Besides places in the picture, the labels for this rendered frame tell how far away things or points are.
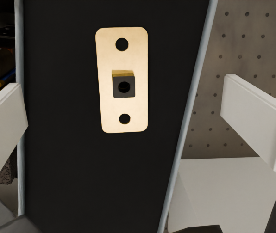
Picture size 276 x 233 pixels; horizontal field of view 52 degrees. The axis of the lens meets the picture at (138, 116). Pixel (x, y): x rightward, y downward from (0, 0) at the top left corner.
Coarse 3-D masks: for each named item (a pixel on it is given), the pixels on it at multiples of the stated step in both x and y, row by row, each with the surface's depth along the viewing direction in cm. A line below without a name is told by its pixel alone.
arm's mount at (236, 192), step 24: (192, 168) 76; (216, 168) 76; (240, 168) 77; (264, 168) 77; (192, 192) 66; (216, 192) 67; (240, 192) 67; (264, 192) 67; (192, 216) 62; (216, 216) 59; (240, 216) 59; (264, 216) 60
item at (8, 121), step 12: (12, 84) 17; (0, 96) 15; (12, 96) 16; (0, 108) 14; (12, 108) 15; (24, 108) 18; (0, 120) 14; (12, 120) 15; (24, 120) 17; (0, 132) 14; (12, 132) 15; (0, 144) 14; (12, 144) 15; (0, 156) 14; (0, 168) 14
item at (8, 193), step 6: (0, 186) 34; (6, 186) 34; (12, 186) 34; (0, 192) 34; (6, 192) 34; (12, 192) 34; (0, 198) 35; (6, 198) 35; (12, 198) 35; (6, 204) 35; (12, 204) 35; (12, 210) 35
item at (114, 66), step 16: (96, 32) 20; (112, 32) 20; (128, 32) 20; (144, 32) 21; (96, 48) 21; (112, 48) 21; (128, 48) 21; (144, 48) 21; (112, 64) 21; (128, 64) 21; (144, 64) 21; (112, 80) 22; (128, 80) 21; (144, 80) 22; (112, 96) 22; (128, 96) 21; (144, 96) 22; (112, 112) 23; (128, 112) 23; (144, 112) 23; (112, 128) 23; (128, 128) 23; (144, 128) 24
